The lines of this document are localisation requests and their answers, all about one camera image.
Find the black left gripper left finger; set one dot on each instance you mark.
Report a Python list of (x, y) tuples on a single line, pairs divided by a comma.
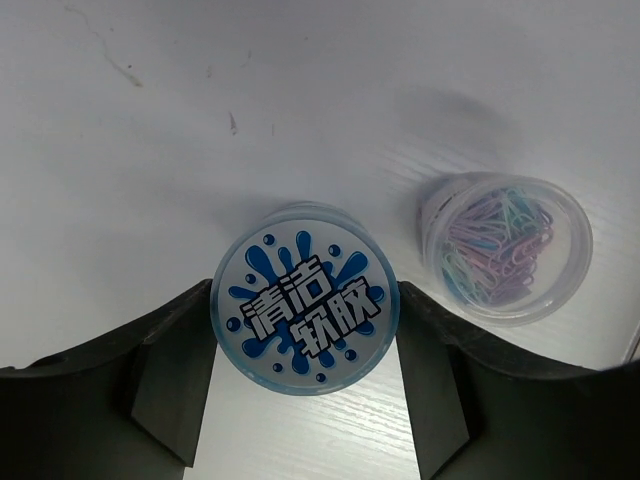
[(128, 404)]

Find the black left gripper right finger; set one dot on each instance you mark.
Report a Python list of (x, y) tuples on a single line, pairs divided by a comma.
[(481, 407)]

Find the blue cleaning gel jar back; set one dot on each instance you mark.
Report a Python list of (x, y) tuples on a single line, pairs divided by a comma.
[(305, 303)]

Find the clear paperclip jar left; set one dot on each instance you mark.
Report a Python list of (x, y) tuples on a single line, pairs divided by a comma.
[(506, 250)]

